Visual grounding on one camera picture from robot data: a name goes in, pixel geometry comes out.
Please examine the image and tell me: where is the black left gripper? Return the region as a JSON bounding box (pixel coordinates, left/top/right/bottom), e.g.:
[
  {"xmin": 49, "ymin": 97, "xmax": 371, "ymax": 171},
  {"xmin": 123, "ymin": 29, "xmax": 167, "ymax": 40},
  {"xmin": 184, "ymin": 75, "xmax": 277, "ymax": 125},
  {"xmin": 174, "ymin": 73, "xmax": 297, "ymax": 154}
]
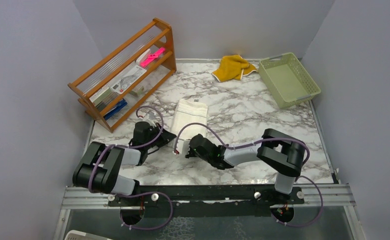
[{"xmin": 145, "ymin": 122, "xmax": 177, "ymax": 149}]

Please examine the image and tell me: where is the white terry towel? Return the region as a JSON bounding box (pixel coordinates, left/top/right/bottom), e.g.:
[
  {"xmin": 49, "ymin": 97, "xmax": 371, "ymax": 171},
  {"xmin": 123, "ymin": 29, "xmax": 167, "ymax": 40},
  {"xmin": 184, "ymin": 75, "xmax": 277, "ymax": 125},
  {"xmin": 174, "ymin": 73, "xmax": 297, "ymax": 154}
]
[{"xmin": 171, "ymin": 99, "xmax": 208, "ymax": 140}]

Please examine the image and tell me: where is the yellow towel white trim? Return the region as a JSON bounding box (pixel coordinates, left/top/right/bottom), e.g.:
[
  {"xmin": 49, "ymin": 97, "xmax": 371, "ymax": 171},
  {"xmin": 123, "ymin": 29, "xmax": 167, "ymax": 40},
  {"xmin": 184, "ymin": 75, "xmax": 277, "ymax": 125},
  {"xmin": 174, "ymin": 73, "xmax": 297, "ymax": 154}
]
[{"xmin": 212, "ymin": 55, "xmax": 257, "ymax": 83}]

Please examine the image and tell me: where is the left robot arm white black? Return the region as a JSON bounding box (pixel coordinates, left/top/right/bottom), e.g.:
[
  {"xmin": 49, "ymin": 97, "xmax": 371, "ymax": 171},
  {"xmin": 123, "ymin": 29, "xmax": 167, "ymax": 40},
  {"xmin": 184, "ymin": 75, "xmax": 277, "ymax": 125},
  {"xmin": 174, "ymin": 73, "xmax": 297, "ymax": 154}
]
[{"xmin": 72, "ymin": 121, "xmax": 177, "ymax": 206}]

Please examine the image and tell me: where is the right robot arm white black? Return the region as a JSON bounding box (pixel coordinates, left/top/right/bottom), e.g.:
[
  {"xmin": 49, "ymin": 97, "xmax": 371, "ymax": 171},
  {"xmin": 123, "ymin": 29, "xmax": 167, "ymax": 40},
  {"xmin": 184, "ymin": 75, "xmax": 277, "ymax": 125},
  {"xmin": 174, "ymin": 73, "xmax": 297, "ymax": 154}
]
[{"xmin": 185, "ymin": 128, "xmax": 310, "ymax": 204}]

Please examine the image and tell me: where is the small green staples box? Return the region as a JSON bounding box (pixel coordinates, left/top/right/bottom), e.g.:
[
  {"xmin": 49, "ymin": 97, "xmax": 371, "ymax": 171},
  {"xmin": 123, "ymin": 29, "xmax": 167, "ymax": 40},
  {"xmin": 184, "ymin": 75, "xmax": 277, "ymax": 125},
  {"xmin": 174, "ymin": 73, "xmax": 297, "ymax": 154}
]
[{"xmin": 129, "ymin": 86, "xmax": 145, "ymax": 97}]

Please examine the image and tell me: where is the blue pen pack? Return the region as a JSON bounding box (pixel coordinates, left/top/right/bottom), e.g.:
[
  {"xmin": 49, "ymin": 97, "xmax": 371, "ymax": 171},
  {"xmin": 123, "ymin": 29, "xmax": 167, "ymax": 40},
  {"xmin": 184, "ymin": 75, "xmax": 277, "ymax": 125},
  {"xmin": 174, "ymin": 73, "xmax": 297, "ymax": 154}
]
[{"xmin": 103, "ymin": 98, "xmax": 128, "ymax": 120}]

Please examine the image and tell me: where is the ruler set clear package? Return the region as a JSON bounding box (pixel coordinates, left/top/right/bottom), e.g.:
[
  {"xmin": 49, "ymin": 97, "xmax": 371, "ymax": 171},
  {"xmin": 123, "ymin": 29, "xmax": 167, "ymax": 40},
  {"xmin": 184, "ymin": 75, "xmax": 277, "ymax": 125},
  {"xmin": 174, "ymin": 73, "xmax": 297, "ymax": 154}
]
[{"xmin": 110, "ymin": 64, "xmax": 147, "ymax": 94}]

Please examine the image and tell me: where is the wooden shelf rack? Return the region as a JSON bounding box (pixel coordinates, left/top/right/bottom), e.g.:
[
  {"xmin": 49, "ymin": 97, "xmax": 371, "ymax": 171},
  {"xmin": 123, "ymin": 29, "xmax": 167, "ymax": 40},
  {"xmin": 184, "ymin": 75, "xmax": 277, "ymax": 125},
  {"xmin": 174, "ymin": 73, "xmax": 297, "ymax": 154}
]
[{"xmin": 68, "ymin": 18, "xmax": 177, "ymax": 133}]

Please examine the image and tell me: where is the green stapler box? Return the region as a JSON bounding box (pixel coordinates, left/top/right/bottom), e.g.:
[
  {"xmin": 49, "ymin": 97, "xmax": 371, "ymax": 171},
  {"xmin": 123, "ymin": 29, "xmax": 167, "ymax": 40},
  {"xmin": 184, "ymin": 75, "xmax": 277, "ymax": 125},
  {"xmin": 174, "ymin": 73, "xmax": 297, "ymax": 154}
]
[{"xmin": 89, "ymin": 86, "xmax": 117, "ymax": 107}]

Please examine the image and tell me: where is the pink plastic tool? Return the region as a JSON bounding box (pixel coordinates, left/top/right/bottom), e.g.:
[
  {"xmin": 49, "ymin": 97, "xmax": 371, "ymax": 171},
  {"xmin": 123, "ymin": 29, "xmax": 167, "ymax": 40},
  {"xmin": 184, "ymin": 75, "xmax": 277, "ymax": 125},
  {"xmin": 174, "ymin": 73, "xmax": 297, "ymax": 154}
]
[{"xmin": 139, "ymin": 47, "xmax": 166, "ymax": 68}]

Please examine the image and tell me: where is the light green plastic basket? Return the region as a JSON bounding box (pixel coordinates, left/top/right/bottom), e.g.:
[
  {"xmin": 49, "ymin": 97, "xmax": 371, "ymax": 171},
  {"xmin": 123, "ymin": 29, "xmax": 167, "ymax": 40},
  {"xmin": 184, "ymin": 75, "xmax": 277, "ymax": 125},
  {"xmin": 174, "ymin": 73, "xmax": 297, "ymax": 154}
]
[{"xmin": 258, "ymin": 52, "xmax": 321, "ymax": 109}]

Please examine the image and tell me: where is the white bin corner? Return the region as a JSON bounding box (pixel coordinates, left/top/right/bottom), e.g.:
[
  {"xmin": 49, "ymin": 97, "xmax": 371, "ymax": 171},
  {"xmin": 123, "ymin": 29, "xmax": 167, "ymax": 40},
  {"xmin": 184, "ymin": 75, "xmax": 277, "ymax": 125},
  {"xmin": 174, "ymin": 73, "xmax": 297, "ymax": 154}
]
[{"xmin": 64, "ymin": 230, "xmax": 111, "ymax": 240}]

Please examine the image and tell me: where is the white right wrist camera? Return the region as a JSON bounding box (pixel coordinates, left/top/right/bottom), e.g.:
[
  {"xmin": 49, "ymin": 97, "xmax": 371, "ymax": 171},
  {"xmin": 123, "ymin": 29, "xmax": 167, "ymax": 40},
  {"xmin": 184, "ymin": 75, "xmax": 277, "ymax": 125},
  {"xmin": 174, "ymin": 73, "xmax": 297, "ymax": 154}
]
[{"xmin": 172, "ymin": 138, "xmax": 190, "ymax": 155}]

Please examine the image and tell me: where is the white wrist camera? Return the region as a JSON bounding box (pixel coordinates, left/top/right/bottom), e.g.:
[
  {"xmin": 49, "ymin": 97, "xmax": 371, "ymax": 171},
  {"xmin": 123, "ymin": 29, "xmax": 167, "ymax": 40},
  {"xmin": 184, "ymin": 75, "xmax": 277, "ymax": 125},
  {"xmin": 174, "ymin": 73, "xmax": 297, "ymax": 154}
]
[
  {"xmin": 172, "ymin": 138, "xmax": 190, "ymax": 155},
  {"xmin": 138, "ymin": 111, "xmax": 157, "ymax": 127}
]

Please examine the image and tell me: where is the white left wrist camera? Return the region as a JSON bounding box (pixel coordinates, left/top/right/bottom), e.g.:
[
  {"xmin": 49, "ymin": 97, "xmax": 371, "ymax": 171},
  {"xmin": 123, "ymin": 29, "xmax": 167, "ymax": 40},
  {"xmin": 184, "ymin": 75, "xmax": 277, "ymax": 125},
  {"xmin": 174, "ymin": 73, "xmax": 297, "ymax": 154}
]
[{"xmin": 138, "ymin": 111, "xmax": 157, "ymax": 127}]

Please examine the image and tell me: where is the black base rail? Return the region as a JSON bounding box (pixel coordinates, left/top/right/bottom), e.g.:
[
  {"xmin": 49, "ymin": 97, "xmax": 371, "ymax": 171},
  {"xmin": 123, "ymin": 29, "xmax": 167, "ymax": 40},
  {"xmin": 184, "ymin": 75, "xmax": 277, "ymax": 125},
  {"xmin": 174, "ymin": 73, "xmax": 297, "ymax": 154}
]
[{"xmin": 108, "ymin": 184, "xmax": 305, "ymax": 218}]

